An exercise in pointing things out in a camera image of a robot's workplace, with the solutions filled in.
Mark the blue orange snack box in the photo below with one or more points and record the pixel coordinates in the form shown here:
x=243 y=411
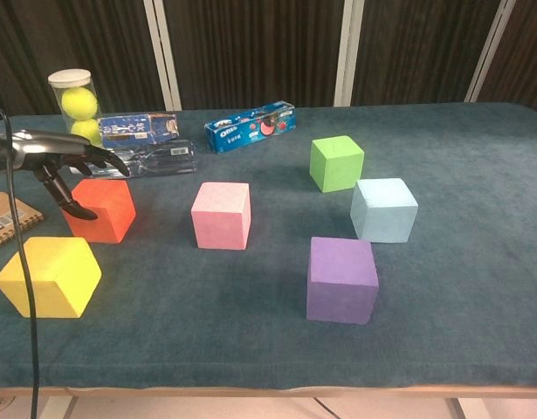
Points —
x=137 y=128

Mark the blue Oreo cookie box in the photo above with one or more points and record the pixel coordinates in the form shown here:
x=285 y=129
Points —
x=246 y=128

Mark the yellow tennis ball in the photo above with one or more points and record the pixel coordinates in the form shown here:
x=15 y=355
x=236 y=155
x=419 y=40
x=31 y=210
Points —
x=85 y=131
x=79 y=104

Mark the clear plastic water bottle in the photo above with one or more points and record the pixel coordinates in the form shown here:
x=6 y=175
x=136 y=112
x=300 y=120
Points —
x=163 y=161

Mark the brown spiral notebook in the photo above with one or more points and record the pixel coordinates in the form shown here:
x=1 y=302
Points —
x=2 y=222

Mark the yellow foam cube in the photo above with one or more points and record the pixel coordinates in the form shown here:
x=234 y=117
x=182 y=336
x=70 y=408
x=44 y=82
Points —
x=58 y=270

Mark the green foam cube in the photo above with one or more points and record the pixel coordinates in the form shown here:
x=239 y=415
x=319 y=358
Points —
x=335 y=163

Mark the pink foam cube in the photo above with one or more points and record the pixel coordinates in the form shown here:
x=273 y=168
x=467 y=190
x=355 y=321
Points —
x=220 y=218

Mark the orange foam cube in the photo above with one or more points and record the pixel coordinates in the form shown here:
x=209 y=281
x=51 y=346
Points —
x=106 y=209

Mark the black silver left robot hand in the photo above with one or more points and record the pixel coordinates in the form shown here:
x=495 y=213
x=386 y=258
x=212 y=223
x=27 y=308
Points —
x=45 y=148

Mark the purple foam cube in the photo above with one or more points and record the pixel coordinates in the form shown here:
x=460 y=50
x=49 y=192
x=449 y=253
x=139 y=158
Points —
x=342 y=279

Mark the white partition post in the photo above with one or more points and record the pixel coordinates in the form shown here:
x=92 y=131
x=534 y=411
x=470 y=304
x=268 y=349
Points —
x=349 y=52
x=488 y=52
x=163 y=57

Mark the light blue foam cube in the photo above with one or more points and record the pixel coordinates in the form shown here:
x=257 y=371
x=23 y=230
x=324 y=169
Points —
x=381 y=209

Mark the clear tennis ball tube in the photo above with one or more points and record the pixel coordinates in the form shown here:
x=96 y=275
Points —
x=69 y=78

